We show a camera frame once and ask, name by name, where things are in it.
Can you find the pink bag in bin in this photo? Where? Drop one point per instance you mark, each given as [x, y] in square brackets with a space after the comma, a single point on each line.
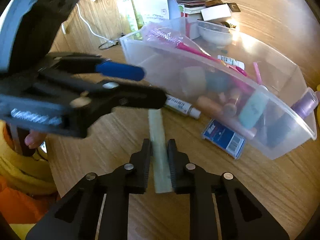
[155, 33]

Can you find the yellow green spray bottle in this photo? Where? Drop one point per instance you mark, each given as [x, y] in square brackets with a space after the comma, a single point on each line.
[133, 18]

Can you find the blue Max staples box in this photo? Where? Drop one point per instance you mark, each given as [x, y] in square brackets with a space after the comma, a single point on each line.
[224, 138]

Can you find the pale green highlighter pen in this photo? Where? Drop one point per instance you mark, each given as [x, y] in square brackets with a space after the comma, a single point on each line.
[160, 163]

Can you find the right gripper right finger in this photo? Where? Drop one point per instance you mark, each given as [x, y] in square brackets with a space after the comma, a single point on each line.
[221, 207]

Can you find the small white cardboard box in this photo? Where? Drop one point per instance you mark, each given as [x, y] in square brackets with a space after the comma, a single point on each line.
[216, 12]

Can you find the stack of books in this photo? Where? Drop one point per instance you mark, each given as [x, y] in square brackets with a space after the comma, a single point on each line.
[190, 6]

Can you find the white printed paper box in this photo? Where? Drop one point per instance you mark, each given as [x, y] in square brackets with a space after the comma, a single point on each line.
[157, 10]

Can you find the mint green white tube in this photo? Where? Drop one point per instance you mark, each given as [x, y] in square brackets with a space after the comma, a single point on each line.
[253, 109]

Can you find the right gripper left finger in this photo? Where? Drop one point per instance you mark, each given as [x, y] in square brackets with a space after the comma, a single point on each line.
[97, 207]

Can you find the purple cap small bottle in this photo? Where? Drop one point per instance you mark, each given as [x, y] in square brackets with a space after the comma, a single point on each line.
[306, 104]

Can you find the person's left hand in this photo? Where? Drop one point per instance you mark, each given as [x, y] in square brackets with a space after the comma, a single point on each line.
[35, 139]

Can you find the clear plastic storage bin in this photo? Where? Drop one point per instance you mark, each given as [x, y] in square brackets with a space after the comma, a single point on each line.
[207, 84]

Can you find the white green ointment tube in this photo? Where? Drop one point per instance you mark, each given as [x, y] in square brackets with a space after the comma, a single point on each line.
[182, 107]

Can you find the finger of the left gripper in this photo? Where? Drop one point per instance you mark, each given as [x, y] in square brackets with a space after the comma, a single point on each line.
[130, 96]
[117, 70]

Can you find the white bowl of beads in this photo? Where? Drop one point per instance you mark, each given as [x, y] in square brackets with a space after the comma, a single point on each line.
[216, 34]

